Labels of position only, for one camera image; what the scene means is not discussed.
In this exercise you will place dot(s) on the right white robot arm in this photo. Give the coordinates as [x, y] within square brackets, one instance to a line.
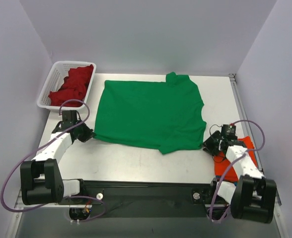
[242, 191]

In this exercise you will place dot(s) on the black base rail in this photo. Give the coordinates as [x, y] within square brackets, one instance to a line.
[118, 199]

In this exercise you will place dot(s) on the dark red t shirt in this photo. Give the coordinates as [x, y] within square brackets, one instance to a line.
[75, 86]

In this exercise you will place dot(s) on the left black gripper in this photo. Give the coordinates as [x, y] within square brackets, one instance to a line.
[87, 133]

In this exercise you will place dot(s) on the aluminium frame rail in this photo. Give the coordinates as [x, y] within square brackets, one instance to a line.
[242, 114]

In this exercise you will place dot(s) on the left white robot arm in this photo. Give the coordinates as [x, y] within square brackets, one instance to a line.
[41, 179]

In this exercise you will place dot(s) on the folded orange t shirt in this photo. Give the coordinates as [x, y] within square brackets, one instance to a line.
[220, 160]

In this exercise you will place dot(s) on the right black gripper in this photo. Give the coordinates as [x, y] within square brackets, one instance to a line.
[211, 143]

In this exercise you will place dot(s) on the green t shirt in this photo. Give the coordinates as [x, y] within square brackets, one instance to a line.
[166, 116]

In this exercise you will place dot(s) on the white plastic basket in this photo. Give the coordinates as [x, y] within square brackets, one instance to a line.
[55, 79]

